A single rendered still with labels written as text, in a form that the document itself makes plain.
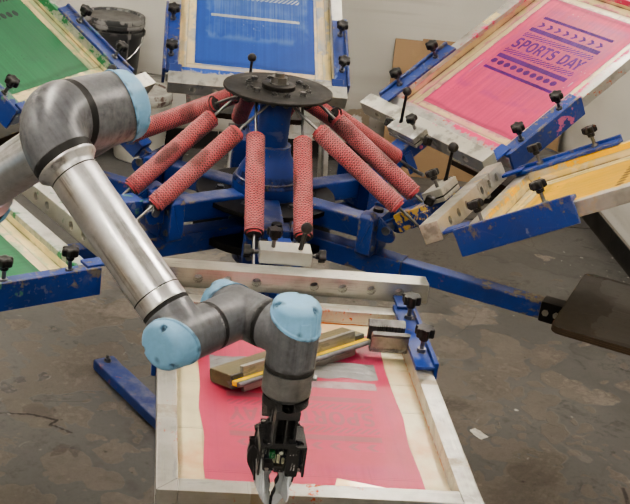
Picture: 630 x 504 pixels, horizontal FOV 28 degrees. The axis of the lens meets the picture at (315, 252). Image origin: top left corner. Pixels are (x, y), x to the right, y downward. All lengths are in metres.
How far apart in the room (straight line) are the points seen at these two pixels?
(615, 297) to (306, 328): 1.68
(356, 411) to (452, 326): 2.70
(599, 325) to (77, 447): 1.79
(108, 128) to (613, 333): 1.61
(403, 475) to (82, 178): 0.91
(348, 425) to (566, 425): 2.25
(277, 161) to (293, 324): 1.66
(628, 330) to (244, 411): 1.10
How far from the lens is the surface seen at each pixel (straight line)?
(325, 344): 2.71
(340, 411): 2.56
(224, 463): 2.35
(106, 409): 4.35
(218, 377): 2.58
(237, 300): 1.85
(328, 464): 2.39
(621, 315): 3.27
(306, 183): 3.20
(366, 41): 6.83
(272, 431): 1.88
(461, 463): 2.40
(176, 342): 1.75
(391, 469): 2.41
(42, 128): 1.87
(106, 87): 1.96
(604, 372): 5.15
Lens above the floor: 2.23
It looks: 23 degrees down
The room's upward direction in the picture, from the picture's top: 8 degrees clockwise
